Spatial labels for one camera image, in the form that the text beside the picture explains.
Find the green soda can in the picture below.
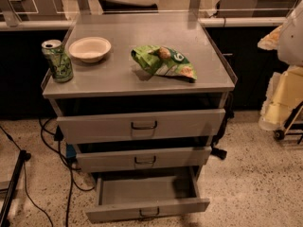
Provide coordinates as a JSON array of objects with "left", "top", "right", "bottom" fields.
[{"left": 42, "top": 40, "right": 73, "bottom": 83}]

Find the clear acrylic barrier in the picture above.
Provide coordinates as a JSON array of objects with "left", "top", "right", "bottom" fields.
[{"left": 0, "top": 0, "right": 303, "bottom": 28}]

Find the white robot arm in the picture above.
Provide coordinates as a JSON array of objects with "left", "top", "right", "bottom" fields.
[{"left": 258, "top": 1, "right": 303, "bottom": 131}]

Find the black cabinet caster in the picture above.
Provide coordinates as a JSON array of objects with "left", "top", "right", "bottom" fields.
[{"left": 211, "top": 148, "right": 227, "bottom": 160}]

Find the black stand leg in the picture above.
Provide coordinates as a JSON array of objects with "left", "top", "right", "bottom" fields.
[{"left": 0, "top": 150, "right": 31, "bottom": 227}]

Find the grey drawer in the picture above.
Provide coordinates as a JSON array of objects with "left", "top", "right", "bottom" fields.
[
  {"left": 86, "top": 166, "right": 209, "bottom": 222},
  {"left": 77, "top": 147, "right": 211, "bottom": 173},
  {"left": 57, "top": 109, "right": 225, "bottom": 144}
]

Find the black wheeled cart base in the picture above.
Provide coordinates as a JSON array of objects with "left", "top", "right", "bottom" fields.
[{"left": 274, "top": 101, "right": 303, "bottom": 144}]

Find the grey top drawer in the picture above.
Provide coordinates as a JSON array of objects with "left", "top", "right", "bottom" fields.
[{"left": 57, "top": 109, "right": 225, "bottom": 144}]

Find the grey metal drawer cabinet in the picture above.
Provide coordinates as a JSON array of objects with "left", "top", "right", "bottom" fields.
[{"left": 41, "top": 14, "right": 239, "bottom": 175}]

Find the black floor cable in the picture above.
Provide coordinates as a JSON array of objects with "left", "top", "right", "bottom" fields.
[{"left": 0, "top": 116, "right": 96, "bottom": 227}]

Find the grey bottom drawer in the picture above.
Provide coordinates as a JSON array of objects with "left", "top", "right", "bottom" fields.
[{"left": 86, "top": 166, "right": 209, "bottom": 222}]

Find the grey middle drawer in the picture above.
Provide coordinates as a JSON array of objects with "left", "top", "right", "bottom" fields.
[{"left": 77, "top": 147, "right": 211, "bottom": 173}]

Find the white paper bowl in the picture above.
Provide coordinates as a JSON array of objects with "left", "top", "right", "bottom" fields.
[{"left": 68, "top": 37, "right": 112, "bottom": 63}]

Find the green chip bag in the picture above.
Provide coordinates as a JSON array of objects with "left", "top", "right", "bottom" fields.
[{"left": 131, "top": 45, "right": 197, "bottom": 80}]

